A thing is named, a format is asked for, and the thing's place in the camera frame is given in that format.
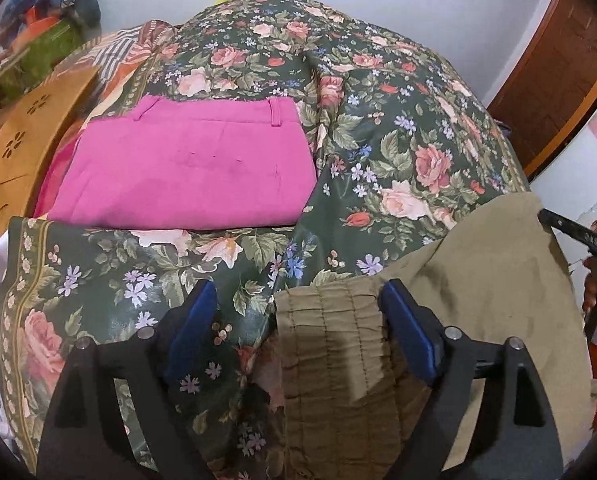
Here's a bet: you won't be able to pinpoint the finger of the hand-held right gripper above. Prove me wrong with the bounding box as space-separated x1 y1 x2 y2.
537 207 597 262

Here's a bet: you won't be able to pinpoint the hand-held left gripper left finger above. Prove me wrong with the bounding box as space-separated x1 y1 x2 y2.
36 279 220 480

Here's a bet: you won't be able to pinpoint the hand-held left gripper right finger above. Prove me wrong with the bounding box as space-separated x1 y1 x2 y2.
377 277 565 480

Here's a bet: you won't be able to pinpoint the olive khaki pants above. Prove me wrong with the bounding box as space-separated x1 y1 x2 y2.
273 191 595 480

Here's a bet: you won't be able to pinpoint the pink folded pants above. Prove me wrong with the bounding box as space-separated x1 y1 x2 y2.
32 96 318 232

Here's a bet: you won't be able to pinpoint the person's right hand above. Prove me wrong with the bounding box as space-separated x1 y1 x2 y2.
581 256 597 315

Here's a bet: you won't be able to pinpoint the brown wooden door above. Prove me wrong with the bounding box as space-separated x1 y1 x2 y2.
485 0 597 178

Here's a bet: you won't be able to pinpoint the dark green floral blanket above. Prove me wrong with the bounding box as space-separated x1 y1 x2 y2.
0 0 533 480

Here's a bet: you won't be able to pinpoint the wooden board with flower cutouts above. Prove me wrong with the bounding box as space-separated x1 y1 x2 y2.
0 64 102 272

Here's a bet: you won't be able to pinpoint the striped cloth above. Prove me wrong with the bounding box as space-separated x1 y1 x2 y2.
53 20 176 111

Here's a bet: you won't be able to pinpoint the pile of colourful clothes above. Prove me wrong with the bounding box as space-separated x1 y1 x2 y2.
0 0 102 111

